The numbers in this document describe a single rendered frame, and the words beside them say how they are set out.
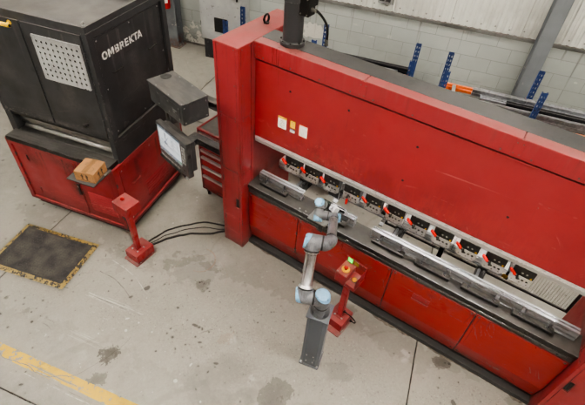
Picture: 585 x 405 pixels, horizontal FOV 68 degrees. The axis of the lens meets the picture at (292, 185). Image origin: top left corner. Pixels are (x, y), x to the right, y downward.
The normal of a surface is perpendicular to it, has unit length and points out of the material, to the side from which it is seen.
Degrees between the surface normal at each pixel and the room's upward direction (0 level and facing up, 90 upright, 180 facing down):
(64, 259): 0
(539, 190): 90
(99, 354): 0
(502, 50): 90
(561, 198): 90
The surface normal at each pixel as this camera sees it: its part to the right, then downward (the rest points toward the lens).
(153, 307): 0.06, -0.73
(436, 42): -0.35, 0.62
